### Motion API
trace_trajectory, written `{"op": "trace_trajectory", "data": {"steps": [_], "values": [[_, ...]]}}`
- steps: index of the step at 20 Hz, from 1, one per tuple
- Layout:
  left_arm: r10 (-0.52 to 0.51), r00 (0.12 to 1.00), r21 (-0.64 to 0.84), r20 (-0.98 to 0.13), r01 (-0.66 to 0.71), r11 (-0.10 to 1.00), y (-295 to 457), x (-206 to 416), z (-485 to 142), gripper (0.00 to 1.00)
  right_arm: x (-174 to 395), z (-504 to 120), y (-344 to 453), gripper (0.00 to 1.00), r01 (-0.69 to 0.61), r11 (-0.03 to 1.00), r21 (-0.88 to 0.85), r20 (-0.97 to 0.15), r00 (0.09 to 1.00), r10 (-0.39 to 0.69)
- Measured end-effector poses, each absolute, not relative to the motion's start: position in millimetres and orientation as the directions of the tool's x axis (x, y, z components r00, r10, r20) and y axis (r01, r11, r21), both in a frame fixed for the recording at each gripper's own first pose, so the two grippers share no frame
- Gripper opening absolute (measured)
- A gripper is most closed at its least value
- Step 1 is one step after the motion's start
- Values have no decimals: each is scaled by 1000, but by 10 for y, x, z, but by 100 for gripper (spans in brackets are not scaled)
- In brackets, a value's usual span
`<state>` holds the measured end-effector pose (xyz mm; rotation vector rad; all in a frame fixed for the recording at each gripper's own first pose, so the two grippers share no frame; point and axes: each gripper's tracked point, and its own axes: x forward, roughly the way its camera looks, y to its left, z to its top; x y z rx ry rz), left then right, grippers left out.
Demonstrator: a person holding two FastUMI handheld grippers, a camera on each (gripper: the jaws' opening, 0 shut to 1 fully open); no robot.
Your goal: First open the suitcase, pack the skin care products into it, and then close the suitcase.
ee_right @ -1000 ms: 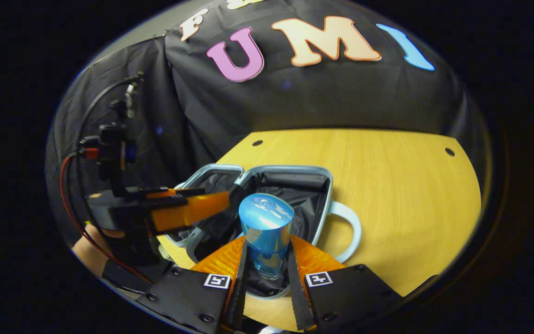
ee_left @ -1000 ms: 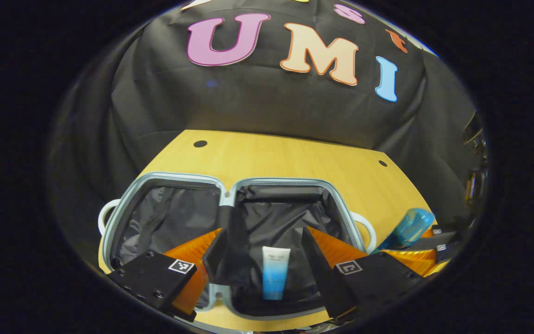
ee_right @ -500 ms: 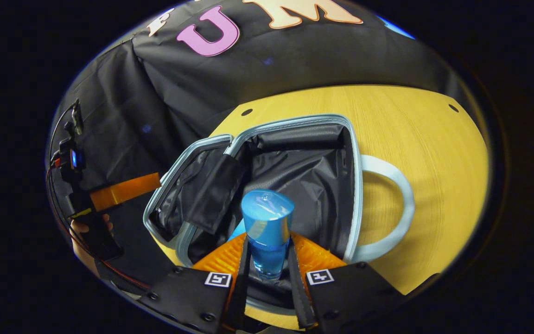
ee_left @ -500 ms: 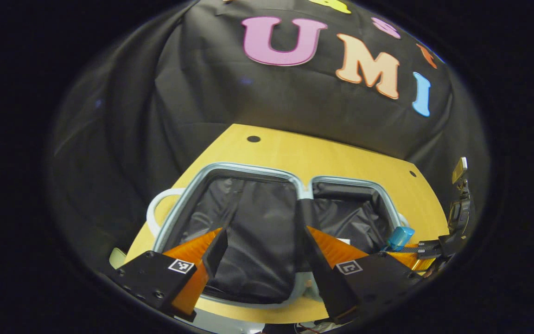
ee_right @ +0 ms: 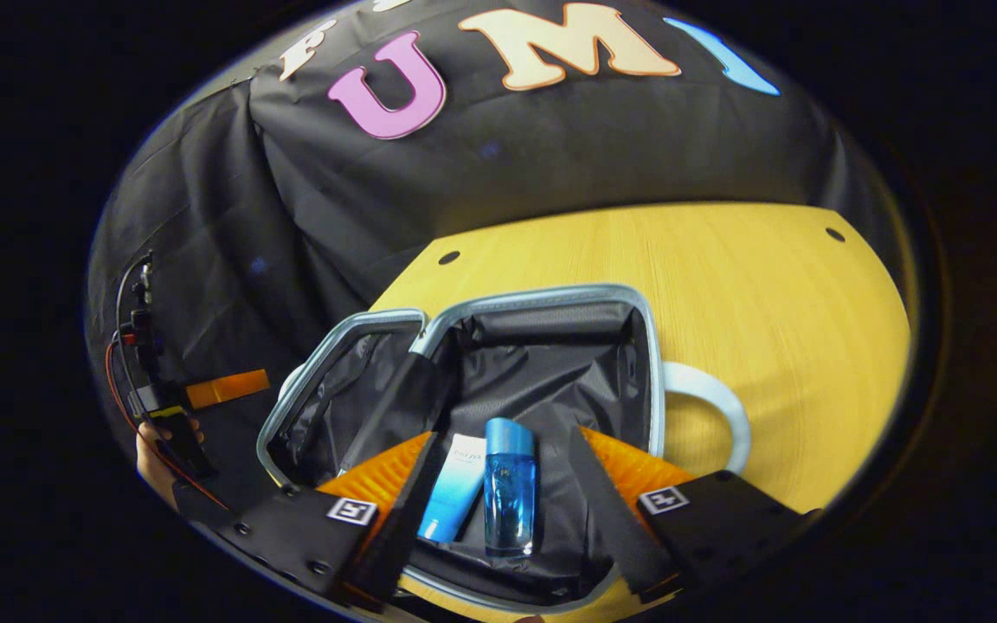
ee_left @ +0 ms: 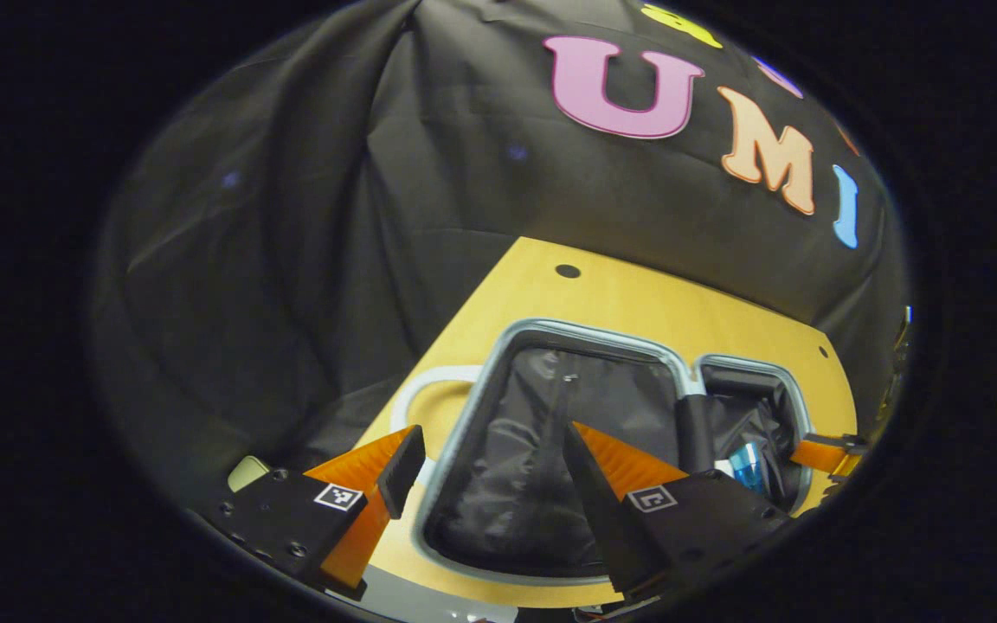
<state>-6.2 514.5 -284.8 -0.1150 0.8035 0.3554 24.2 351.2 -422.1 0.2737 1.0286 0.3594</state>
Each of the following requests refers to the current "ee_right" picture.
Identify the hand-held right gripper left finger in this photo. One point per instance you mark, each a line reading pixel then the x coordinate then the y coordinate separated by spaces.
pixel 390 536

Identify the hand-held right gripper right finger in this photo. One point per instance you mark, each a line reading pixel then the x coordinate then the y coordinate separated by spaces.
pixel 620 528

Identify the blue glass skincare bottle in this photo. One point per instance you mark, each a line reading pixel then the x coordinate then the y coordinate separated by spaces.
pixel 511 493

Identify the black backdrop cloth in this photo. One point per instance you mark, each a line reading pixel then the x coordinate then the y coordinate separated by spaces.
pixel 550 156

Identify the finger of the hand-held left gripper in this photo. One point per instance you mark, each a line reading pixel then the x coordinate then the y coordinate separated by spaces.
pixel 226 389

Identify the blue white skincare tube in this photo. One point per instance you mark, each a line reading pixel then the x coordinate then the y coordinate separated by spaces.
pixel 455 493

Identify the light blue suitcase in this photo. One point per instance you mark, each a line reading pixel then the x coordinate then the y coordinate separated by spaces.
pixel 542 363

